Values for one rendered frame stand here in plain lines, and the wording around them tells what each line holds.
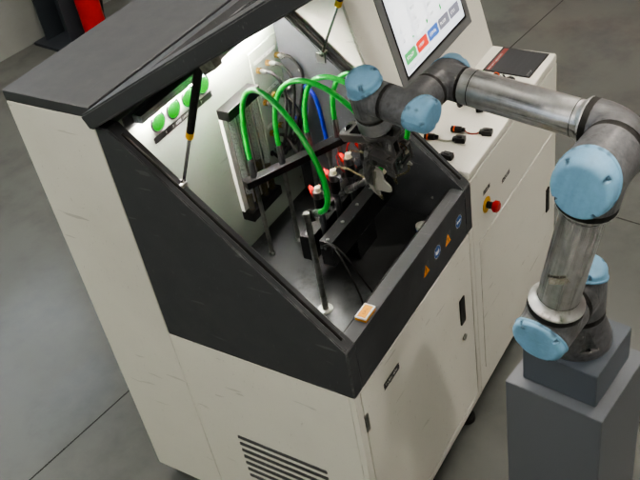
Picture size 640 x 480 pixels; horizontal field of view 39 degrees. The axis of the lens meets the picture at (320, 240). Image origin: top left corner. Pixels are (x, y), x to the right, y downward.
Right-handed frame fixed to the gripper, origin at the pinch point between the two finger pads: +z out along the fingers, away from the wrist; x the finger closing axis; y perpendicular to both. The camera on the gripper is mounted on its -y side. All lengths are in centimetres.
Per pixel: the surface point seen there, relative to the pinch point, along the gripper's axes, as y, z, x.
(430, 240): 2.9, 31.7, 5.5
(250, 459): -24, 79, -61
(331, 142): -34.3, 22.1, 14.7
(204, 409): -38, 64, -59
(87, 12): -352, 175, 109
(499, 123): -8, 44, 55
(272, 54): -57, 6, 23
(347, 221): -18.1, 28.0, -1.8
